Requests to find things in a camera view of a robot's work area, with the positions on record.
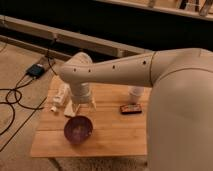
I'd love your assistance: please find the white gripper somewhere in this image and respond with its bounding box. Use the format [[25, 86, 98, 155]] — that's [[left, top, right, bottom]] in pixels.
[[70, 83, 96, 115]]

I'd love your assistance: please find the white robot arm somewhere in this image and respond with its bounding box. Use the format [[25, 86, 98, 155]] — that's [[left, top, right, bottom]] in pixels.
[[59, 48, 213, 171]]

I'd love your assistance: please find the white sponge block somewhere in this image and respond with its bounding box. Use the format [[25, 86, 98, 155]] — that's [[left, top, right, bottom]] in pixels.
[[64, 102, 75, 117]]

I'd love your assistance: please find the purple bowl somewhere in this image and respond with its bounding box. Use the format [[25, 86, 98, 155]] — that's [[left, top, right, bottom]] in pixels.
[[64, 116, 93, 145]]

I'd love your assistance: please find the clear plastic bottle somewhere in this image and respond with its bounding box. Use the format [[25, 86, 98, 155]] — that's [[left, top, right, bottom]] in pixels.
[[51, 83, 70, 113]]

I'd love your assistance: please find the wooden table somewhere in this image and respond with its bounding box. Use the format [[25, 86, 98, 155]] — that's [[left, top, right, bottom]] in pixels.
[[30, 76, 151, 157]]

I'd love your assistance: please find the dark snack bar packet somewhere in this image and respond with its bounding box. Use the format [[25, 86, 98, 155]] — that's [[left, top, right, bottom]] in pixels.
[[120, 104, 142, 115]]

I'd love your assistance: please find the translucent plastic cup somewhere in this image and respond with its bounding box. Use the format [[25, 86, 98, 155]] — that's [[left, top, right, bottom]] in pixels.
[[128, 86, 144, 104]]

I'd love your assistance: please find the black floor cable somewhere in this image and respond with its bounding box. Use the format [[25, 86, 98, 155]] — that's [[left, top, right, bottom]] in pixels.
[[0, 56, 58, 153]]

